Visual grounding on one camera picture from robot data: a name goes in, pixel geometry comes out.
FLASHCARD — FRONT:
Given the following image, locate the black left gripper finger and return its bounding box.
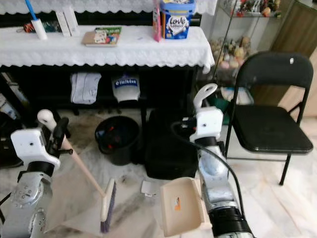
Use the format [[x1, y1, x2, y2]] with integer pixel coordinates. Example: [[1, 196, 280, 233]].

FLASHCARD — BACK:
[[52, 117, 71, 147]]

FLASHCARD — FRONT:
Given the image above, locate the beige plastic dustpan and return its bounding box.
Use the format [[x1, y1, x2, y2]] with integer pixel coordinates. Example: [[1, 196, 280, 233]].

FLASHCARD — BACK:
[[160, 83, 218, 238]]

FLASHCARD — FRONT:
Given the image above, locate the black soft suitcase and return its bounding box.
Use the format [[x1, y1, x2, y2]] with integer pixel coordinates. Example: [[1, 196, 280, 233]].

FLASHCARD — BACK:
[[144, 108, 200, 180]]

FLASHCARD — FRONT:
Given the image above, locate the plain white cloth bag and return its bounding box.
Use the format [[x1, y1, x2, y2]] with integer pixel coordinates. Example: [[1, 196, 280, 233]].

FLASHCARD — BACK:
[[70, 72, 103, 105]]

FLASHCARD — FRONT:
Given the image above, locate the black plastic bucket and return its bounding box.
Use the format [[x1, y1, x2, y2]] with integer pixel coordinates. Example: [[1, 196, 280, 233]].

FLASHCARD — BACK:
[[95, 115, 142, 166]]

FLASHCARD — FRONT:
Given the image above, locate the white bag with blue label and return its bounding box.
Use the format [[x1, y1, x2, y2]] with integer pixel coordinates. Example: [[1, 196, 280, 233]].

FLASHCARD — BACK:
[[111, 74, 142, 104]]

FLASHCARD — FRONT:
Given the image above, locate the white paper scrap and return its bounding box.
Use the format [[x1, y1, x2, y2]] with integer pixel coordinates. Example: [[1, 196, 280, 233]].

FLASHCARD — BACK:
[[140, 180, 155, 195]]

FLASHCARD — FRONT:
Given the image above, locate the black folding chair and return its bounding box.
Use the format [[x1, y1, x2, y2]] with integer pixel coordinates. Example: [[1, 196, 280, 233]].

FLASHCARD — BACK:
[[224, 51, 316, 187]]

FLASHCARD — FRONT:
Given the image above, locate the glass cabinet with figurines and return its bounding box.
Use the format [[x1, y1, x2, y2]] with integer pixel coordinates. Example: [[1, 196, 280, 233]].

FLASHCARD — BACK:
[[201, 0, 298, 95]]

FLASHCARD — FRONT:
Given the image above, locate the white lace tablecloth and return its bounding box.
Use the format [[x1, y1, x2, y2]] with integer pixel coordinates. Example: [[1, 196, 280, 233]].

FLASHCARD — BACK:
[[0, 24, 215, 74]]

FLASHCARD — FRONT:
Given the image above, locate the green and brown book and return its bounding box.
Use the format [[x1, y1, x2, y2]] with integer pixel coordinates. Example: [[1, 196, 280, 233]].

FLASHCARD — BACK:
[[83, 26, 123, 48]]

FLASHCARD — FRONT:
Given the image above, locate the blue Love carton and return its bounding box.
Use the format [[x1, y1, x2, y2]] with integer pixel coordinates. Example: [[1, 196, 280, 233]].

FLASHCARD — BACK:
[[159, 0, 197, 40]]

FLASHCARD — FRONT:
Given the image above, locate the white upright box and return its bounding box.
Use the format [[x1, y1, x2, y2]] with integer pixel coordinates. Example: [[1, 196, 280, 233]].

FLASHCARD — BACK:
[[55, 10, 71, 38], [63, 5, 80, 36]]

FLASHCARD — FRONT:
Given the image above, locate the slim pink carton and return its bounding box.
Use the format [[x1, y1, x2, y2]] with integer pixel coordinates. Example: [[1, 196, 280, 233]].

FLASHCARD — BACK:
[[152, 0, 162, 43]]

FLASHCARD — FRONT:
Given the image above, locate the white lace shelf cloth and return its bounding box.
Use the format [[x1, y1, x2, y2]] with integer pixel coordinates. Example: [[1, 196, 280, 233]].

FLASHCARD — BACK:
[[0, 0, 219, 16]]

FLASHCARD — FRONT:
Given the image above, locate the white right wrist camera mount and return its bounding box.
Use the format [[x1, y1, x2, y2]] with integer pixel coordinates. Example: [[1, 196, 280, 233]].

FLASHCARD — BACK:
[[190, 106, 224, 143]]

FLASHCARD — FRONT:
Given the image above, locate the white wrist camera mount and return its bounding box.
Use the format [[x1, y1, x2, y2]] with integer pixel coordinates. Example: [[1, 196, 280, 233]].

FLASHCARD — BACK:
[[190, 106, 224, 143], [10, 128, 61, 170]]

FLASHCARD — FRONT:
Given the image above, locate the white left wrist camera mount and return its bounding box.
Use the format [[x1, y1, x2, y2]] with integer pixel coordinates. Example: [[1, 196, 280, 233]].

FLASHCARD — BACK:
[[10, 128, 61, 170]]

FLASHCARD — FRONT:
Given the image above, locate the dark wooden table frame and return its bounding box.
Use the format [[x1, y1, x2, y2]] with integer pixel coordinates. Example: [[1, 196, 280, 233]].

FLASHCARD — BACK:
[[0, 11, 202, 122]]

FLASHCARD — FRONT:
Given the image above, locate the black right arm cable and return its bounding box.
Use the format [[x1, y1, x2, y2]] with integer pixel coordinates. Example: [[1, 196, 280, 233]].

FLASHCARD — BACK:
[[170, 121, 242, 211]]

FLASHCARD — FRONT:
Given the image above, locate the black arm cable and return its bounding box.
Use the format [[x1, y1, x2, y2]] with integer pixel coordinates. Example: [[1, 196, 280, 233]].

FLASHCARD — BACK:
[[170, 121, 242, 211], [0, 190, 14, 225]]

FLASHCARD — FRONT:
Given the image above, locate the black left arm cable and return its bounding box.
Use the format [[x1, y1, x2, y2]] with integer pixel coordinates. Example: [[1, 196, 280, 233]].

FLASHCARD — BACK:
[[0, 190, 14, 225]]

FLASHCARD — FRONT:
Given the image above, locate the lint roller with blue handle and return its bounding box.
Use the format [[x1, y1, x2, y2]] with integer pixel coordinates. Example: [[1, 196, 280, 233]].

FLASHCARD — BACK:
[[24, 0, 49, 41]]

